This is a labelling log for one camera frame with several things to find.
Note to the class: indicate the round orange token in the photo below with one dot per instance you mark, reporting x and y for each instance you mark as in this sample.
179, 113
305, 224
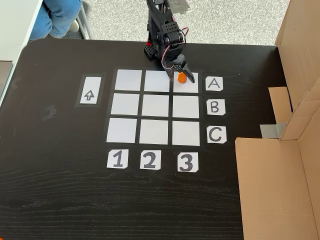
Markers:
181, 78

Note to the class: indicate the white grid with black tape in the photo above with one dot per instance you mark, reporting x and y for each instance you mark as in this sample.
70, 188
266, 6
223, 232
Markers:
155, 107

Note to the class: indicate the red and black clamp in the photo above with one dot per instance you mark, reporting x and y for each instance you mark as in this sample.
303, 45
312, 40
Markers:
148, 43

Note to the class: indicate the paper label letter A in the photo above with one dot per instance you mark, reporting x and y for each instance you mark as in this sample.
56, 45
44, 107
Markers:
214, 84

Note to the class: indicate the grey floor plate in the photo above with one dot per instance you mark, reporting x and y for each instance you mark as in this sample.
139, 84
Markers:
181, 5

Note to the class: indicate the paper label letter B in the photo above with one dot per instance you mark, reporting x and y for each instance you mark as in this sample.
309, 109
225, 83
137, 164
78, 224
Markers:
215, 107

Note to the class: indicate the paper label letter C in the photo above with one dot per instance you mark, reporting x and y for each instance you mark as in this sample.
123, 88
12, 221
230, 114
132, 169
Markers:
216, 135

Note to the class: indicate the paper sheet with arrow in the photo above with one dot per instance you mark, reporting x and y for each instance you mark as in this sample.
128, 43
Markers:
90, 91

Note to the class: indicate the paper label number 2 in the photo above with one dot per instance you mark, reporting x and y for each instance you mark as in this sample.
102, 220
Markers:
150, 160

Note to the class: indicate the paper label number 3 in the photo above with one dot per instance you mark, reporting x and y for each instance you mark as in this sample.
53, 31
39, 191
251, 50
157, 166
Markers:
187, 162

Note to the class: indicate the metal chair leg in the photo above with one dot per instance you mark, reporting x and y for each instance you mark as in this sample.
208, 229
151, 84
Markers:
83, 25

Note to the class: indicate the paper label number 1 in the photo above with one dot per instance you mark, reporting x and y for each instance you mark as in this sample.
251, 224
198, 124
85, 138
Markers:
117, 159

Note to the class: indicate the person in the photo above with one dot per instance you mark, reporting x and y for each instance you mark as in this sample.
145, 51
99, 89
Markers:
60, 15

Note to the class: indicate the brown cardboard screen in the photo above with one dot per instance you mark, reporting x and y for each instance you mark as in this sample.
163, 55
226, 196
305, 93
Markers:
275, 187

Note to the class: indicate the white side table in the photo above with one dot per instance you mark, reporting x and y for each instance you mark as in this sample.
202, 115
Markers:
15, 25

